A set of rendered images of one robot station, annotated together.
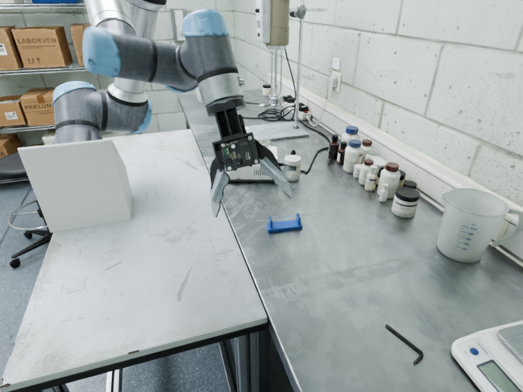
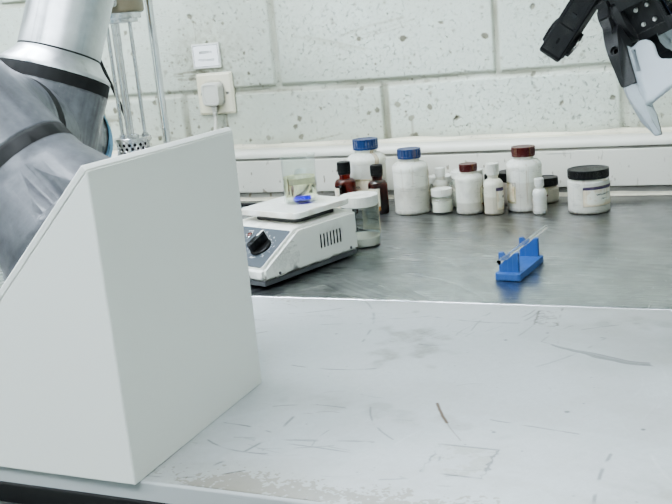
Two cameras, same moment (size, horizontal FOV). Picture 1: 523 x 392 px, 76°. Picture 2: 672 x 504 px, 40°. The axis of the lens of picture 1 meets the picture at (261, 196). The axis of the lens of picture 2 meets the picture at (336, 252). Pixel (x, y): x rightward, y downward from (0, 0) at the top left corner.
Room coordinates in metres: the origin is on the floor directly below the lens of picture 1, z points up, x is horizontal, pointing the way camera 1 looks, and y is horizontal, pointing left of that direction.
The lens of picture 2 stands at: (0.19, 0.97, 1.23)
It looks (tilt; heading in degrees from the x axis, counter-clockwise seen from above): 14 degrees down; 311
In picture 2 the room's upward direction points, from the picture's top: 5 degrees counter-clockwise
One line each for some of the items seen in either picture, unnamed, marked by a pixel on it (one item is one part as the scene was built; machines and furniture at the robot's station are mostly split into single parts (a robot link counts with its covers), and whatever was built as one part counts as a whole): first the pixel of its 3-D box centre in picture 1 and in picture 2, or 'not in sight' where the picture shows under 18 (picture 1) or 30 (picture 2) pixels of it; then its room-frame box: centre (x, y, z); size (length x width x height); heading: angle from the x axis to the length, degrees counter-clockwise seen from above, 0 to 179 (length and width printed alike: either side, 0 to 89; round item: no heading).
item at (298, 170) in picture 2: (263, 143); (299, 177); (1.11, -0.01, 1.02); 0.06 x 0.05 x 0.08; 156
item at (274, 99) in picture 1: (275, 75); (125, 85); (1.57, -0.06, 1.17); 0.07 x 0.07 x 0.25
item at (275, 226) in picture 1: (284, 222); (519, 257); (0.78, -0.06, 0.92); 0.10 x 0.03 x 0.04; 101
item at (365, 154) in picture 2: (349, 143); (367, 173); (1.26, -0.35, 0.96); 0.07 x 0.07 x 0.13
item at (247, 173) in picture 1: (253, 164); (285, 238); (1.11, 0.03, 0.94); 0.22 x 0.13 x 0.08; 89
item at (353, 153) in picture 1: (352, 155); (410, 180); (1.15, -0.34, 0.96); 0.06 x 0.06 x 0.11
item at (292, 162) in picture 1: (292, 168); (360, 219); (1.08, -0.11, 0.94); 0.06 x 0.06 x 0.08
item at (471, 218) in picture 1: (474, 228); not in sight; (0.68, -0.53, 0.97); 0.18 x 0.13 x 0.15; 68
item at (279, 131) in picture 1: (272, 131); not in sight; (1.56, -0.06, 0.91); 0.30 x 0.20 x 0.01; 108
